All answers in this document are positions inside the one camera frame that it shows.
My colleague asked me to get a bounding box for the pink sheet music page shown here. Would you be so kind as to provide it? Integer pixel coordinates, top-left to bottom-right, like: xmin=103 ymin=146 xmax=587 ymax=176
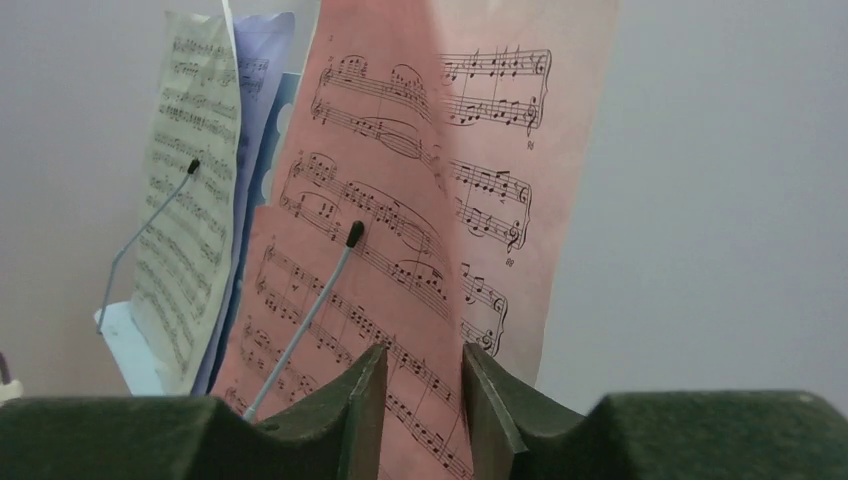
xmin=213 ymin=1 xmax=618 ymax=479

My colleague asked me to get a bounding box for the white sheet music page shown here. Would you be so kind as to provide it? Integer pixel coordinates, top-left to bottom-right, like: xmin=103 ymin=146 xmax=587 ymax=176
xmin=130 ymin=12 xmax=242 ymax=395

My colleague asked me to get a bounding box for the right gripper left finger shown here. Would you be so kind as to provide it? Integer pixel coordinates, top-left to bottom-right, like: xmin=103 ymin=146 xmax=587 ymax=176
xmin=1 ymin=345 xmax=387 ymax=479

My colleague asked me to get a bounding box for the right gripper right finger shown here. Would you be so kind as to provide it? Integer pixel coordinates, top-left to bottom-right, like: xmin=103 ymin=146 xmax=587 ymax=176
xmin=462 ymin=343 xmax=847 ymax=479

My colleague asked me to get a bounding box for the blue music stand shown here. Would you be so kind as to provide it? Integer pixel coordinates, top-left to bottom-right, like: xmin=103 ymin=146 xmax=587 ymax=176
xmin=95 ymin=73 xmax=355 ymax=403

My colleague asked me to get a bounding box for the lavender sheet music page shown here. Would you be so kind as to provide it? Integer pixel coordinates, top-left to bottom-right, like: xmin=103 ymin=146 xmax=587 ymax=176
xmin=191 ymin=12 xmax=296 ymax=395

